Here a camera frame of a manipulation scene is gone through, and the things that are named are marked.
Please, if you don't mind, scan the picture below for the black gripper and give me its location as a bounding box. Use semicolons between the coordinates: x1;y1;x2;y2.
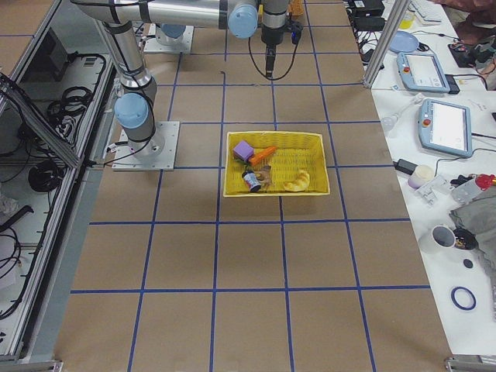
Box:
261;13;287;77

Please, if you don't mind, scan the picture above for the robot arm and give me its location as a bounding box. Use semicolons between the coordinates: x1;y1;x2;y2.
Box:
75;1;290;105
156;23;186;45

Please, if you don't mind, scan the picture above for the brown wicker basket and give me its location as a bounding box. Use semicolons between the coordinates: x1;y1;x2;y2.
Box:
288;0;304;16

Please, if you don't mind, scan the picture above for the purple foam block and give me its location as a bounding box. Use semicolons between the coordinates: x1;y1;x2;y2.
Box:
232;140;254;163

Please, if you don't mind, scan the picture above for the yellow woven basket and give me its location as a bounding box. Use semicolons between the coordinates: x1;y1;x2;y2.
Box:
223;131;330;198

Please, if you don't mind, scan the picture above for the orange toy carrot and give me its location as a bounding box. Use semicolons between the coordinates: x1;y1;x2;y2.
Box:
249;146;277;166

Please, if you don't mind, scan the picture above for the brown toy animal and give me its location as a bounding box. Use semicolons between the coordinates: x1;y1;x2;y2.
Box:
255;164;272;189

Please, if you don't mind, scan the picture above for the small labelled bottle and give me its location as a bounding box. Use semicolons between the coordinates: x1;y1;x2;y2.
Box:
242;170;261;193

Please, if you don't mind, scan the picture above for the light blue plate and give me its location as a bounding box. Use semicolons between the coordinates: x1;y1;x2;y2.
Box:
389;30;419;53

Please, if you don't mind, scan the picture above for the toy croissant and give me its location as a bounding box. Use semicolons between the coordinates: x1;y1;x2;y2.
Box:
283;170;310;192

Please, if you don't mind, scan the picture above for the far teach pendant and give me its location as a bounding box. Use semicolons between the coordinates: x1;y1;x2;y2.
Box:
396;52;450;93

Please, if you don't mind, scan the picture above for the teach pendant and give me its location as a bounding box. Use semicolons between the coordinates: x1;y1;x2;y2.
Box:
396;52;450;93
418;98;474;158

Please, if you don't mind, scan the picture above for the black power adapter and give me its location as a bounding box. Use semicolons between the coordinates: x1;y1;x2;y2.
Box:
393;159;418;176

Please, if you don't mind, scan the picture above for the near teach pendant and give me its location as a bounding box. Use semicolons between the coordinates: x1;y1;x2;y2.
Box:
418;98;474;158

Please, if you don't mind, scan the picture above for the white purple cup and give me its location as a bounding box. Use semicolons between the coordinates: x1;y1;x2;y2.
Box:
408;165;434;189

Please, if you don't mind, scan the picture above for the white mug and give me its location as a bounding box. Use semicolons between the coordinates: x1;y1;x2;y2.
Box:
418;225;456;254

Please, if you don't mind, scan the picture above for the grey cloth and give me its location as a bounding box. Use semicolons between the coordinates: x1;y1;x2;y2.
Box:
449;186;495;308

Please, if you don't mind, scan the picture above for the black bowl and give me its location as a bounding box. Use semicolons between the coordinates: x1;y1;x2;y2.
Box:
453;228;479;250

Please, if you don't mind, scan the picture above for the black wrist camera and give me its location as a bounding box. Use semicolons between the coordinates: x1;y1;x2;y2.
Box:
288;20;303;45

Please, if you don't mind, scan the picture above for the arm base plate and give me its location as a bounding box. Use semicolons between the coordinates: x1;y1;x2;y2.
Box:
111;121;180;171
142;24;194;54

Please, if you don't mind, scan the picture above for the aluminium frame post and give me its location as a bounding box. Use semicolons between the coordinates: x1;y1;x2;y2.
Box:
363;0;410;88

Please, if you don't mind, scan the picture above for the blue tape ring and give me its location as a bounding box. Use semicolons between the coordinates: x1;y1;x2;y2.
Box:
450;286;477;312

